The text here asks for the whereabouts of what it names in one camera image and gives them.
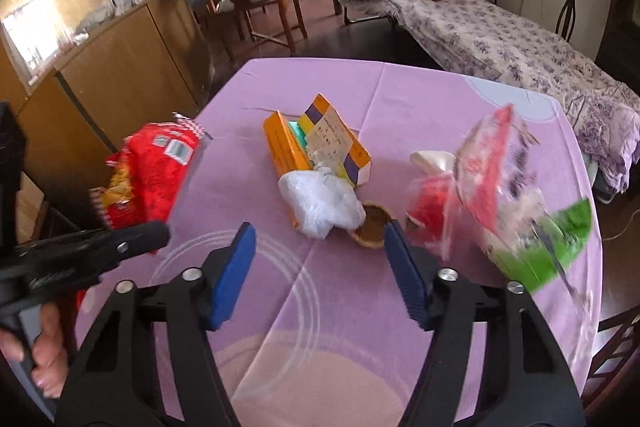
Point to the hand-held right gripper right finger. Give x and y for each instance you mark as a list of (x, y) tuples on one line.
[(405, 277)]

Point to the brown tart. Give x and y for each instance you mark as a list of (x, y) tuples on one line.
[(372, 222)]

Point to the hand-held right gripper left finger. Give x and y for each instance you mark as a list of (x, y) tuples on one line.
[(232, 277)]

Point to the clear container with red plastic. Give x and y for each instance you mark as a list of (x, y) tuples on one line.
[(430, 202)]

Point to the wooden cabinet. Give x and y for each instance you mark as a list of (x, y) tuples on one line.
[(125, 67)]

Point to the dark wooden chair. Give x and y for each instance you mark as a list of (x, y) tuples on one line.
[(615, 332)]

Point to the green wrapper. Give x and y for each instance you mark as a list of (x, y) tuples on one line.
[(565, 227)]

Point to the red snack bag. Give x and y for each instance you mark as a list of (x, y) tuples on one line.
[(155, 167)]

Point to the white plastic bag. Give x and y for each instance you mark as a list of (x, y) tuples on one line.
[(320, 202)]

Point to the pink tablecloth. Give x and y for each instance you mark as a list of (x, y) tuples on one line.
[(350, 107)]

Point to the black coat stand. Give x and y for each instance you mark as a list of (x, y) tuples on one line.
[(561, 14)]

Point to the orange cardboard box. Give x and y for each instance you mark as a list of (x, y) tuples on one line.
[(280, 142)]

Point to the person's left hand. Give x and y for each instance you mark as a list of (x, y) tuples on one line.
[(50, 347)]

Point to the bed with floral sheet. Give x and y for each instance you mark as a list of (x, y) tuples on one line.
[(500, 42)]

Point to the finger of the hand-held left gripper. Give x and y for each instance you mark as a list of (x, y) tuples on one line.
[(125, 244)]

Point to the clear red green plastic bag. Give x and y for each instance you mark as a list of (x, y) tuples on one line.
[(487, 167)]

